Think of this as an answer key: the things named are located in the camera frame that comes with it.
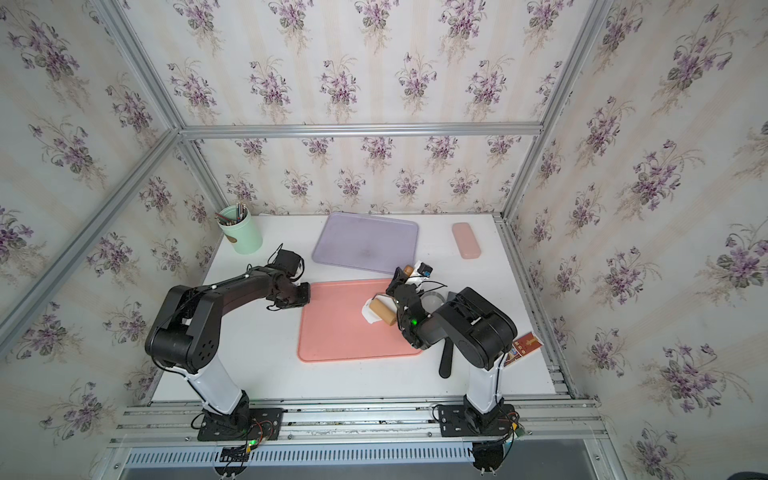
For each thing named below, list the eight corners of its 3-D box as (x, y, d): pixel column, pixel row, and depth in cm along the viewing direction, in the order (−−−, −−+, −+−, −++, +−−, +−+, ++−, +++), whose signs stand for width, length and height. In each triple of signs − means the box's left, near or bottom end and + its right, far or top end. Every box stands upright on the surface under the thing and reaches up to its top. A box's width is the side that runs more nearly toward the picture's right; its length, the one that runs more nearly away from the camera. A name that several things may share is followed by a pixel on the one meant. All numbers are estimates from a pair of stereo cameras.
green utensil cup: (229, 255, 111) (209, 225, 98) (239, 233, 118) (221, 202, 105) (258, 256, 111) (242, 225, 98) (266, 233, 118) (252, 202, 105)
